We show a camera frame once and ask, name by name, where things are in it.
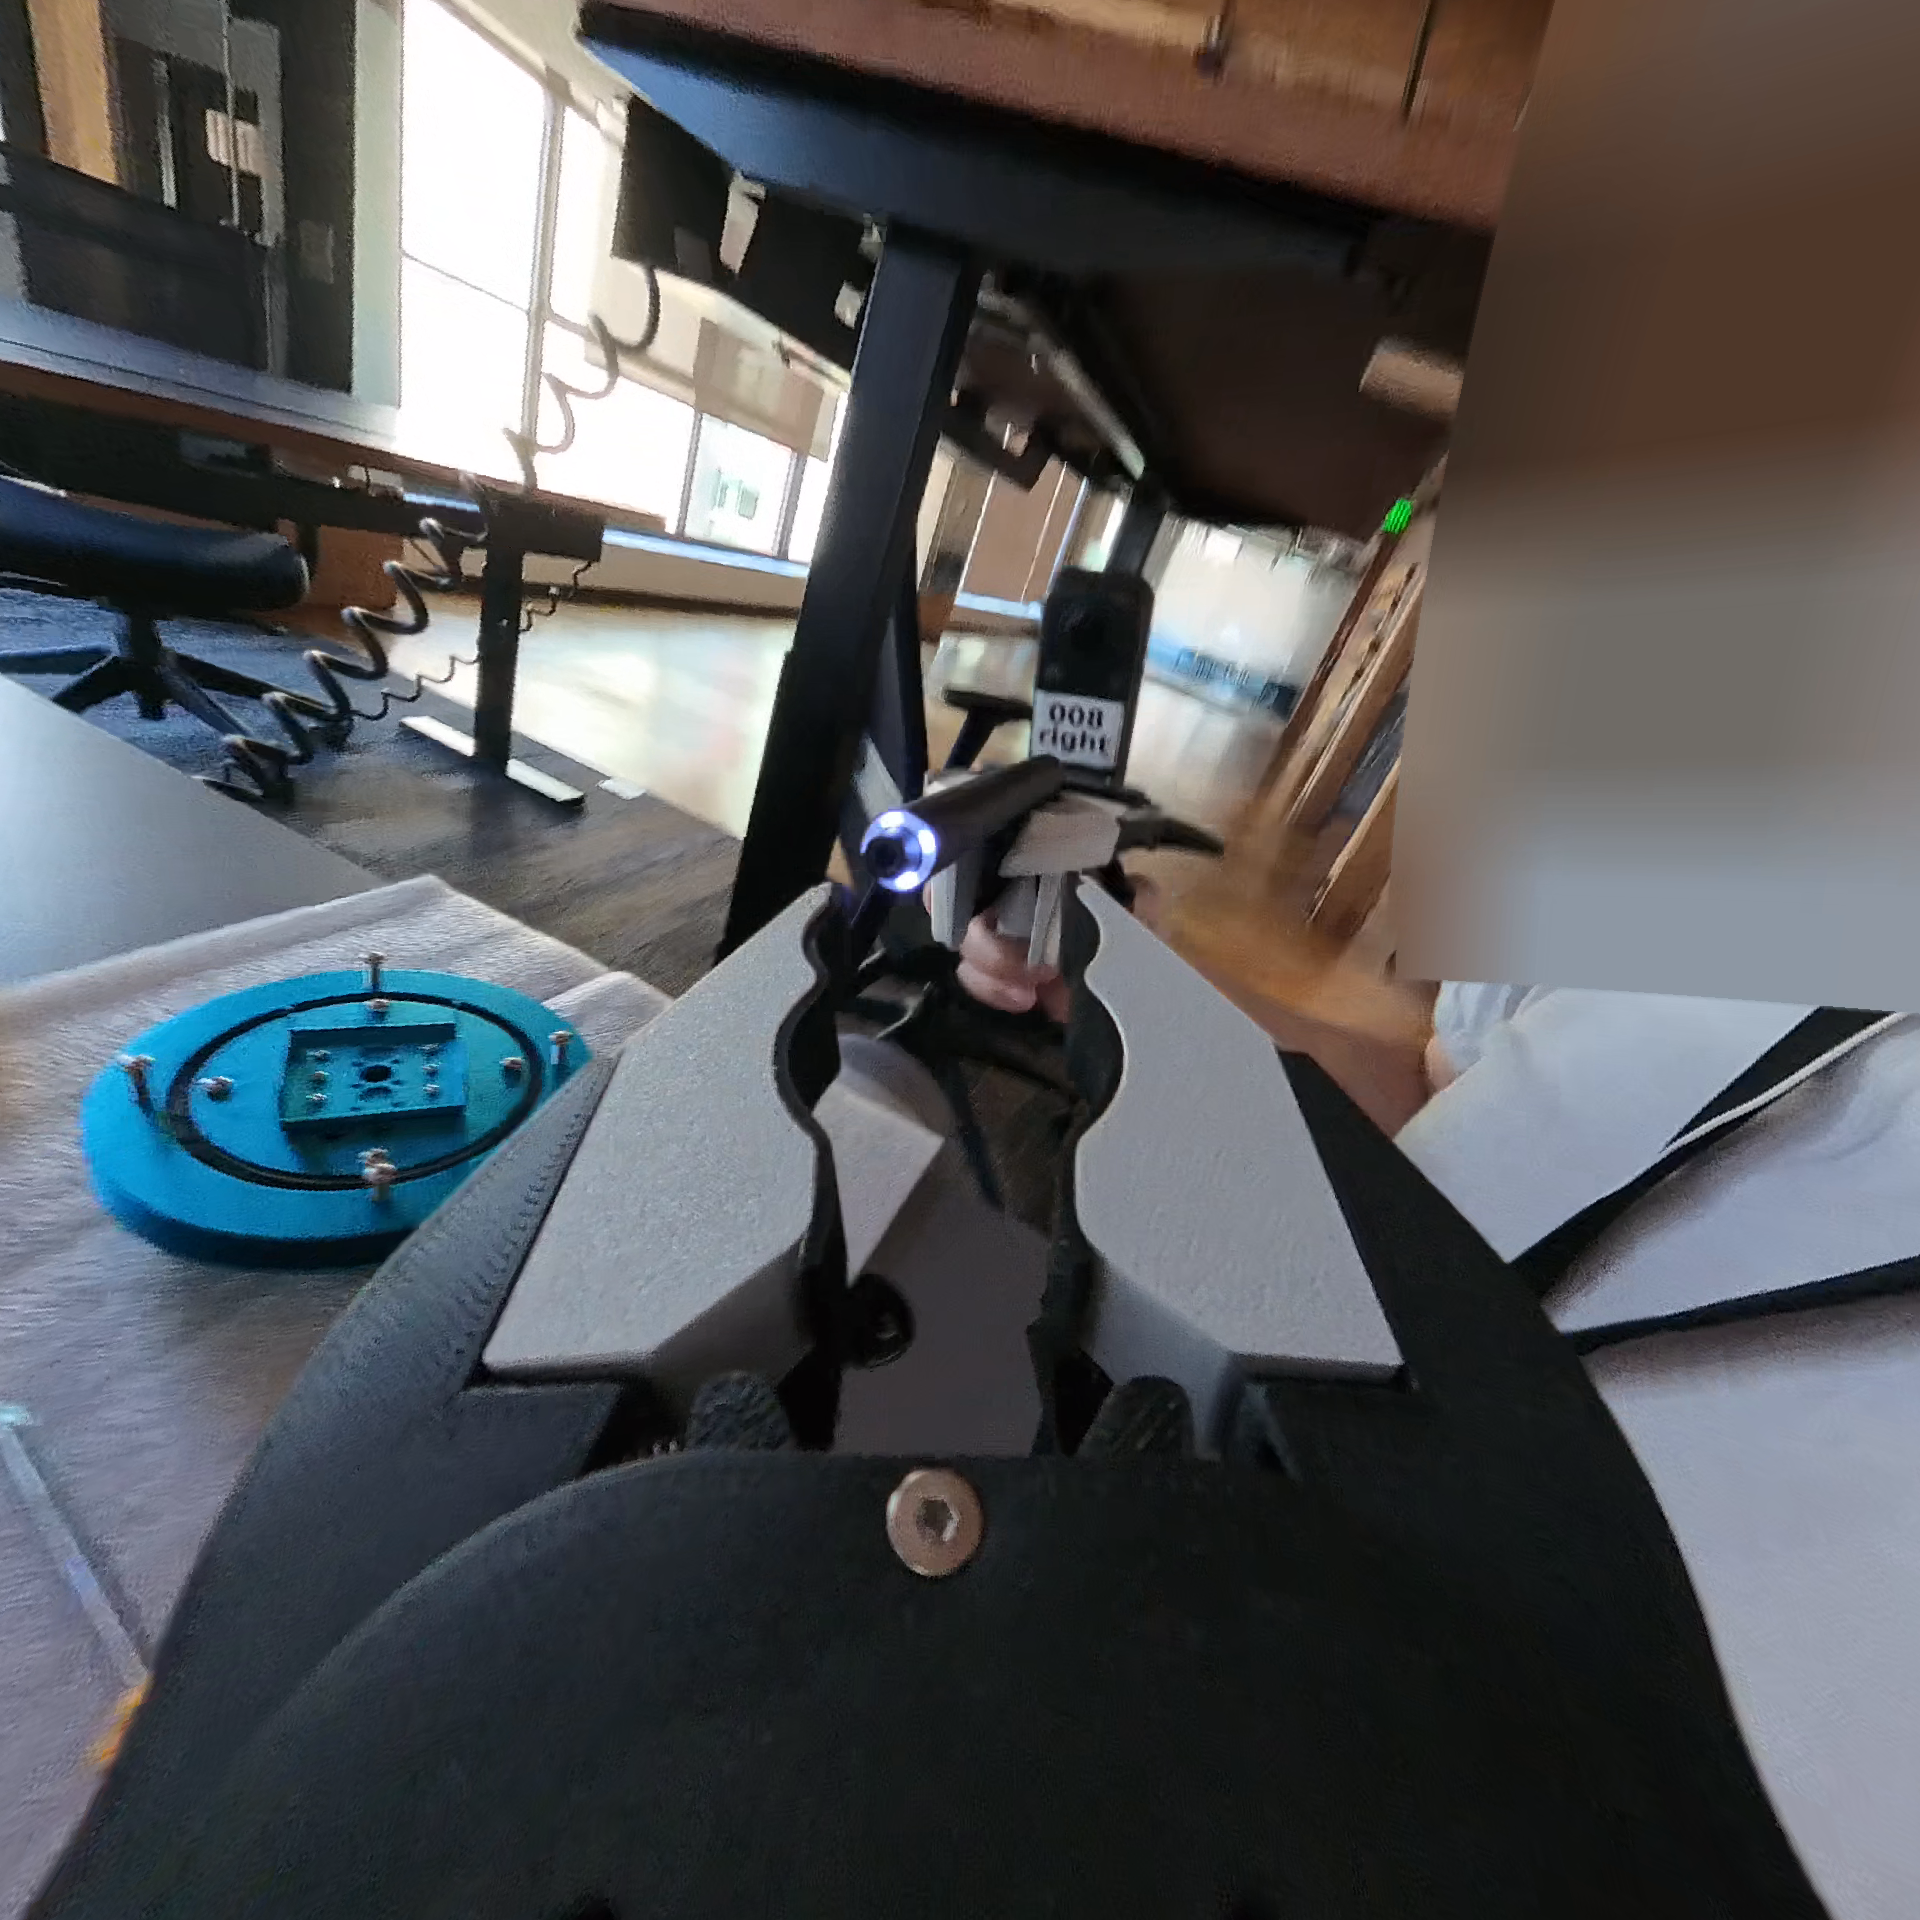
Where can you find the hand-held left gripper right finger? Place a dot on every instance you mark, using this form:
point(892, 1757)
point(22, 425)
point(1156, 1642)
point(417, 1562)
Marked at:
point(1214, 1201)

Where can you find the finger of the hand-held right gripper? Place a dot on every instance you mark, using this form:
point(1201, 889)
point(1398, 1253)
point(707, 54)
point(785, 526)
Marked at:
point(1059, 840)
point(952, 908)

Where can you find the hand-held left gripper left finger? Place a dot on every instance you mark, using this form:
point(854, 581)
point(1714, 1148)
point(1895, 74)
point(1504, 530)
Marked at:
point(674, 1201)

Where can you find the black electric screwdriver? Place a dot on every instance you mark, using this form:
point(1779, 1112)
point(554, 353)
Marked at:
point(974, 819)

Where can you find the blue round metal base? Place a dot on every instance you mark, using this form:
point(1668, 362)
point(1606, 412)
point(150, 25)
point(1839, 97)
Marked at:
point(150, 1095)

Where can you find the black round desk badge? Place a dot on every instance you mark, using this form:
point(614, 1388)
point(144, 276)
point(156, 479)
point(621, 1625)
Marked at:
point(883, 1320)

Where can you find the black under-desk box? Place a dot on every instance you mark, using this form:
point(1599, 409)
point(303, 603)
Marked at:
point(705, 211)

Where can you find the wooden desk black legs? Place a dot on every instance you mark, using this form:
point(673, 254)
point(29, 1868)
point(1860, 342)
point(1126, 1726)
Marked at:
point(494, 524)

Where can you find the grey desk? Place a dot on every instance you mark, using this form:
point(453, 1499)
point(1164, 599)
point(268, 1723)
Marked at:
point(135, 824)

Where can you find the person's right hand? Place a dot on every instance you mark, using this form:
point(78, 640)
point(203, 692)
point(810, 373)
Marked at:
point(998, 975)

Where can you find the white foam sheet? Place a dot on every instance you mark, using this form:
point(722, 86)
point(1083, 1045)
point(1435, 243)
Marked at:
point(180, 1351)

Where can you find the person's white shirt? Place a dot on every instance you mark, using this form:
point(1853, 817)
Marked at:
point(1724, 1501)

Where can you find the dark blue office chair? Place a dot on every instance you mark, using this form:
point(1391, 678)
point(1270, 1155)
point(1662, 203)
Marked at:
point(150, 563)

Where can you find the wooden table black frame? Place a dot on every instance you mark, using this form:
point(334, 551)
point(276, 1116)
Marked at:
point(900, 450)

